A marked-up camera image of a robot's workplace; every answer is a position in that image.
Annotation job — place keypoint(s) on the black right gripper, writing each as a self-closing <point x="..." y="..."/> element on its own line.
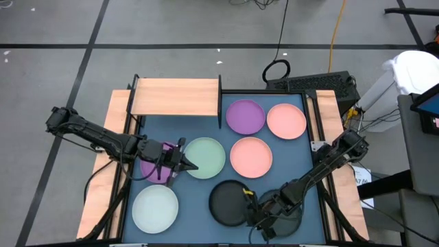
<point x="269" y="212"/>

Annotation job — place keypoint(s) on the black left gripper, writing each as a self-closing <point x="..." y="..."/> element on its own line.
<point x="169" y="158"/>

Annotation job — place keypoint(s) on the mint green round plate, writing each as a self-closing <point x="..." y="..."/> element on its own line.
<point x="205" y="158"/>

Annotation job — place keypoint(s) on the black round plate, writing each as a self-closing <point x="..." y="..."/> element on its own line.
<point x="226" y="203"/>

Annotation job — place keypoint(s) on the purple round plate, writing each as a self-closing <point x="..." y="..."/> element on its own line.
<point x="151" y="171"/>
<point x="245" y="116"/>

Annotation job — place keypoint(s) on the pale white round plate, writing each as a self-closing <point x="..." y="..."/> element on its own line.
<point x="155" y="209"/>

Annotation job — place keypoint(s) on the salmon pink round plate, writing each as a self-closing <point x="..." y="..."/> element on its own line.
<point x="286" y="121"/>
<point x="251" y="158"/>

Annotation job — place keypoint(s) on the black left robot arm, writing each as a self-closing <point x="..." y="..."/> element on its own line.
<point x="99" y="135"/>

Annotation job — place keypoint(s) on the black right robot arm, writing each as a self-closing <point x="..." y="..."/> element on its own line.
<point x="322" y="168"/>

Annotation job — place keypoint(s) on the light wooden side panel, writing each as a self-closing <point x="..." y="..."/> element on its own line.
<point x="343" y="187"/>
<point x="101" y="192"/>

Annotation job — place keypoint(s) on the white printed paper sheet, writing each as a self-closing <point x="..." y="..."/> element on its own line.
<point x="363" y="176"/>

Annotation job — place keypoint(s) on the black metal floor beam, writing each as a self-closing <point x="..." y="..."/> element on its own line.
<point x="384" y="185"/>

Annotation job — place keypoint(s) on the black computer case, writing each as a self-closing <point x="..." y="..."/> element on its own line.
<point x="315" y="85"/>

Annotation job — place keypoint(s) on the grey equipment cart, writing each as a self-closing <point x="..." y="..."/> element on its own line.
<point x="422" y="161"/>

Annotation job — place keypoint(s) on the black touchscreen monitor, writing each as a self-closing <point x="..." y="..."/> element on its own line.
<point x="428" y="106"/>

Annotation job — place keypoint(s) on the white trash bin with liner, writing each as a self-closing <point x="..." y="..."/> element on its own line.
<point x="411" y="72"/>

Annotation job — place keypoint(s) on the black metal bar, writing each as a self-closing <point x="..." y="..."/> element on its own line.
<point x="411" y="11"/>

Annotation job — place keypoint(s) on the wooden shelf with black frame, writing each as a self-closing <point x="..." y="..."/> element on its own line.
<point x="175" y="96"/>

